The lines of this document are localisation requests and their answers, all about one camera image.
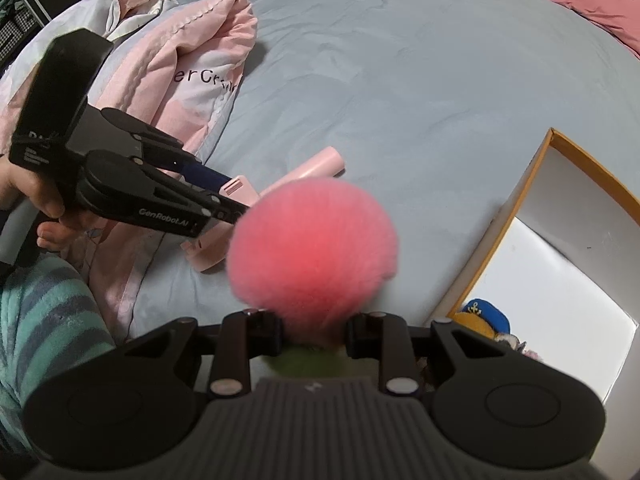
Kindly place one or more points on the pink handheld device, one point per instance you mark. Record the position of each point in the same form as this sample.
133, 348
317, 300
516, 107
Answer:
310, 167

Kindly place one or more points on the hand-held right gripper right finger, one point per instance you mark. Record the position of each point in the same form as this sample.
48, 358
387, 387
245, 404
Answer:
362, 335

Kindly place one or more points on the person's left leg teal striped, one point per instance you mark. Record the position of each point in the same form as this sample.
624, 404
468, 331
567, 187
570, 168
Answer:
40, 320

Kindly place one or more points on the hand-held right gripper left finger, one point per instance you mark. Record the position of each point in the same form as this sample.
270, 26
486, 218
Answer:
265, 335

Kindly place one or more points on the pink white quilt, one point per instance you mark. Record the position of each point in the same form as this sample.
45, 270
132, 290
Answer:
190, 50

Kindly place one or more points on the person's bare foot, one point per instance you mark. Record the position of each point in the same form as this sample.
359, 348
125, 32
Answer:
52, 237

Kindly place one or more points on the orange storage box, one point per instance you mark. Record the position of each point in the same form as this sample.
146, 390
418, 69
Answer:
575, 180

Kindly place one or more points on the plush toy with blue cap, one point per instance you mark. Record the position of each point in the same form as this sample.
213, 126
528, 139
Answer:
482, 310

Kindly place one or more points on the person's left hand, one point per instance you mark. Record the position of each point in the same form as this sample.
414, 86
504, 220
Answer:
45, 195

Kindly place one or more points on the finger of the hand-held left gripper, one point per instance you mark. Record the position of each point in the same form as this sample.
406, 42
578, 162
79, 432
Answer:
205, 174
225, 207

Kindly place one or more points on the pink plush peach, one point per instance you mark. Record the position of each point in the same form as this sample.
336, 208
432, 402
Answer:
310, 250

